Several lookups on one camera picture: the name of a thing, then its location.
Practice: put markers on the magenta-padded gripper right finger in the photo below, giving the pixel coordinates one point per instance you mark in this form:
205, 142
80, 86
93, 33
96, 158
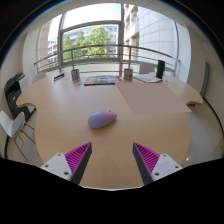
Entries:
165, 164

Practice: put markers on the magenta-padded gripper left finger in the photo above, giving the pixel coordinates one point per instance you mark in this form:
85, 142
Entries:
56, 164

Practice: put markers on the lilac and pink computer mouse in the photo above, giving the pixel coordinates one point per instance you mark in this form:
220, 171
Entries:
100, 119

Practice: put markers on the black printed mouse pad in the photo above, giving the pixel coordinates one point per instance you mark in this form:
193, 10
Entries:
153, 98

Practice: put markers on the white chair with wooden legs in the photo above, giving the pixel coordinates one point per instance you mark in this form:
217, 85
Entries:
11, 125

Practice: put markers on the blue and black pen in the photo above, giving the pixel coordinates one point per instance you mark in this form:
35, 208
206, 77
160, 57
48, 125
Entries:
58, 77

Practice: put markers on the open picture book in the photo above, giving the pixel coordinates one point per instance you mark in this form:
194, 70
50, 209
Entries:
146, 78

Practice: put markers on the white plastic chair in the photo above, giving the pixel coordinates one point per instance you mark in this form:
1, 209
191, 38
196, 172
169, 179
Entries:
38, 77
146, 68

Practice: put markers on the printed white mug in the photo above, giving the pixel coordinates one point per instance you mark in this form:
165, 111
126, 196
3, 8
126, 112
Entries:
75, 75

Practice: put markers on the black cylindrical bottle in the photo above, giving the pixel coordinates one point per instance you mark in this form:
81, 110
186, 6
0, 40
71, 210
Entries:
160, 69

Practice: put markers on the colourful closed magazine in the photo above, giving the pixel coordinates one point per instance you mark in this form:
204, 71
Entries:
101, 80

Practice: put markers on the metal balcony railing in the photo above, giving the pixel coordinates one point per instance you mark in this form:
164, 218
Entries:
100, 46

